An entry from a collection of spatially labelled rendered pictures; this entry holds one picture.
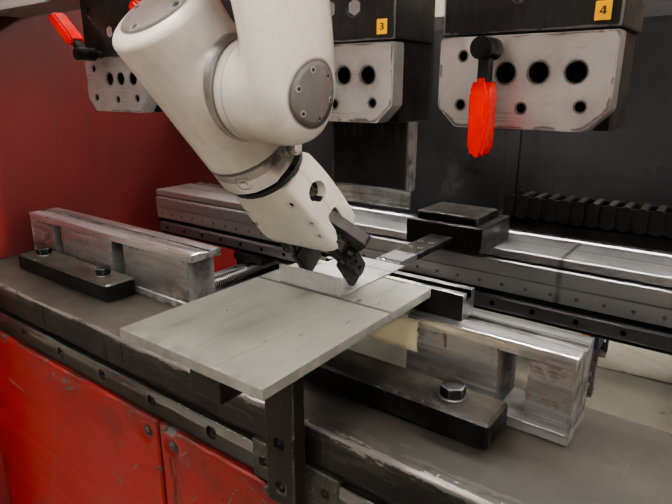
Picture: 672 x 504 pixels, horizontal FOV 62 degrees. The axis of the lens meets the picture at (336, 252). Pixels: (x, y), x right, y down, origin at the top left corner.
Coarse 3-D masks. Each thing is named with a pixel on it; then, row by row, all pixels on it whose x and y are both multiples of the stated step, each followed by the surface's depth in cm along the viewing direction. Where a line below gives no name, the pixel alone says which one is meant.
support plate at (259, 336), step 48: (240, 288) 60; (288, 288) 60; (384, 288) 60; (144, 336) 49; (192, 336) 49; (240, 336) 49; (288, 336) 49; (336, 336) 49; (240, 384) 42; (288, 384) 43
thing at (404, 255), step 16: (432, 208) 84; (448, 208) 84; (464, 208) 84; (480, 208) 84; (416, 224) 82; (432, 224) 81; (448, 224) 79; (464, 224) 79; (480, 224) 79; (496, 224) 80; (416, 240) 78; (432, 240) 78; (448, 240) 78; (464, 240) 78; (480, 240) 77; (496, 240) 82; (384, 256) 70; (400, 256) 70; (416, 256) 71
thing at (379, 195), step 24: (336, 144) 64; (360, 144) 62; (384, 144) 61; (408, 144) 59; (336, 168) 65; (360, 168) 63; (384, 168) 61; (408, 168) 60; (360, 192) 65; (384, 192) 63; (408, 192) 61
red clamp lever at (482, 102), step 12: (480, 36) 44; (480, 48) 45; (492, 48) 44; (480, 60) 46; (492, 60) 46; (480, 72) 46; (492, 72) 46; (480, 84) 46; (492, 84) 46; (480, 96) 46; (492, 96) 46; (480, 108) 46; (492, 108) 47; (468, 120) 47; (480, 120) 46; (492, 120) 47; (468, 132) 47; (480, 132) 47; (492, 132) 48; (468, 144) 48; (480, 144) 47; (492, 144) 48; (480, 156) 48
